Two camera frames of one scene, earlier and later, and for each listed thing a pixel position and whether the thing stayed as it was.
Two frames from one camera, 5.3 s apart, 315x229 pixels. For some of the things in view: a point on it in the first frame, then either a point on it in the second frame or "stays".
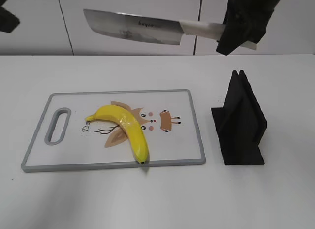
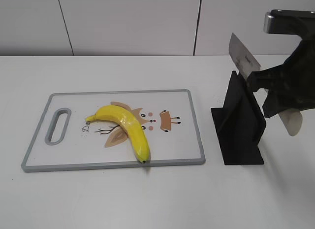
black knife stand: x=240 y=124 stays
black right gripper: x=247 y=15 -> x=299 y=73
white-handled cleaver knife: x=152 y=29 -> x=246 y=64
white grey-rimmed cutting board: x=64 y=141 stays
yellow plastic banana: x=117 y=114 stays
